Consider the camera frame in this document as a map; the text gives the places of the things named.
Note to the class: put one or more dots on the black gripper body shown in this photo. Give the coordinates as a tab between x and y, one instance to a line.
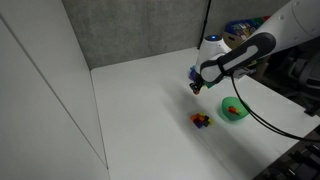
197	79

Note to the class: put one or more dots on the small orange block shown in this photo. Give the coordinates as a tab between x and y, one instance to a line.
196	93
231	109
193	117

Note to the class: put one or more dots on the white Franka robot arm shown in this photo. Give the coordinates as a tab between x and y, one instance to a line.
293	20

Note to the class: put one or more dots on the small yellow block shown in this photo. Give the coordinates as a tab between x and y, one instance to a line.
238	110
201	114
210	122

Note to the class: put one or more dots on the green plastic bowl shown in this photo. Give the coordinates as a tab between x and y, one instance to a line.
225	111

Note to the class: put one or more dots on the small purple block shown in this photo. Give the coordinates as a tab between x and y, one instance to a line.
199	125

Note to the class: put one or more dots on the colourful printed cardboard box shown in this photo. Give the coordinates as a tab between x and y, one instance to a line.
240	30

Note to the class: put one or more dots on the black office chair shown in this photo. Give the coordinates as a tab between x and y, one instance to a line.
306	73

